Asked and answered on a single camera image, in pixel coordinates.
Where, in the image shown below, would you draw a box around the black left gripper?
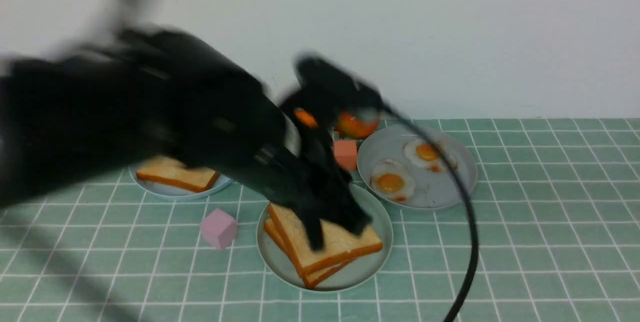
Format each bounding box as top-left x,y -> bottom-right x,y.
220,54 -> 386,253

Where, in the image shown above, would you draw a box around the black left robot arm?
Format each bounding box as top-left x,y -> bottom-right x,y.
0,29 -> 382,251

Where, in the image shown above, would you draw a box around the salmon foam cube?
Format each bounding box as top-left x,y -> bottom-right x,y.
333,140 -> 358,171

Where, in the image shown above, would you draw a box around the front fried egg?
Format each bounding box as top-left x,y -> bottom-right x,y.
369,159 -> 416,202

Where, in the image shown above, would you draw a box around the fried egg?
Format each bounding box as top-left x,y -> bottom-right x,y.
403,139 -> 458,173
369,159 -> 416,202

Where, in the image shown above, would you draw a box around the green centre plate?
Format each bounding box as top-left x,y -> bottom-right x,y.
256,185 -> 394,293

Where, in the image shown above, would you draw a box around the red pomegranate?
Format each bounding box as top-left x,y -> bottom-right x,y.
333,112 -> 381,140

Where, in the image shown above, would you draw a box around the orange fruit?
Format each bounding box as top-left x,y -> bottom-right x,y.
294,108 -> 318,128

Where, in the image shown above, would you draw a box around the grey egg plate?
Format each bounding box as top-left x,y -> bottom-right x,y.
357,124 -> 462,210

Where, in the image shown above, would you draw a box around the pink foam cube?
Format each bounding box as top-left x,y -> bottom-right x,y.
199,208 -> 239,250

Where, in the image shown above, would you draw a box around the light blue bread plate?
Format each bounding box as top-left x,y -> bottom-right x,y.
128,164 -> 233,201

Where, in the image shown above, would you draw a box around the rear fried egg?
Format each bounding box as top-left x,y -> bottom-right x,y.
403,139 -> 458,173

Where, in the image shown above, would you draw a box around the black camera cable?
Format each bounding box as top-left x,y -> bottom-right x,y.
380,104 -> 480,322

